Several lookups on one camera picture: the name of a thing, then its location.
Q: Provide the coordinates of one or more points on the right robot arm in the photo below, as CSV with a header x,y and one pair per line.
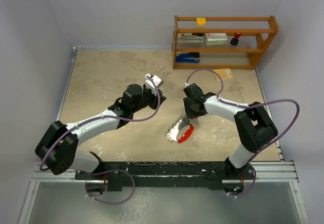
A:
x,y
254,125

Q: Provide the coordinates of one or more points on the yellow block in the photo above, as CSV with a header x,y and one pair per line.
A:
x,y
201,21

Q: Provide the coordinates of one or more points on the white staples box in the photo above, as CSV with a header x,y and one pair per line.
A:
x,y
216,39

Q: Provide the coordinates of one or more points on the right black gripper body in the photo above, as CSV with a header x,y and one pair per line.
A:
x,y
191,111

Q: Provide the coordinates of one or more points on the silver red key holder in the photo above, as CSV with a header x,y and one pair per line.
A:
x,y
180,131

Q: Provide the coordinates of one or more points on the red black stamp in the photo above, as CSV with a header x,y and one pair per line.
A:
x,y
235,40

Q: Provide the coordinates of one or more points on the blue black stapler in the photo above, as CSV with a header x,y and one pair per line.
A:
x,y
191,57

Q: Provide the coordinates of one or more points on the wooden shelf rack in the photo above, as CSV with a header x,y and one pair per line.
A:
x,y
257,34

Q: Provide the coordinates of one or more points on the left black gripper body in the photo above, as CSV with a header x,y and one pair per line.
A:
x,y
148,98

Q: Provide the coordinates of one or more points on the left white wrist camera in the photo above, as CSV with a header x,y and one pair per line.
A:
x,y
153,81

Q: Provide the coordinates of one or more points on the black base frame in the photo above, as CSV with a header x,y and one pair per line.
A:
x,y
211,175

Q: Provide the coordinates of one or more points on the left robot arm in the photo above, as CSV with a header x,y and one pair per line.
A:
x,y
57,148

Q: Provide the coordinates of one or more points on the aluminium rail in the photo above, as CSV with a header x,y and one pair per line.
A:
x,y
260,171

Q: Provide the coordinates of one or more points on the grey stapler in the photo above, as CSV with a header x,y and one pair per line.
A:
x,y
190,37

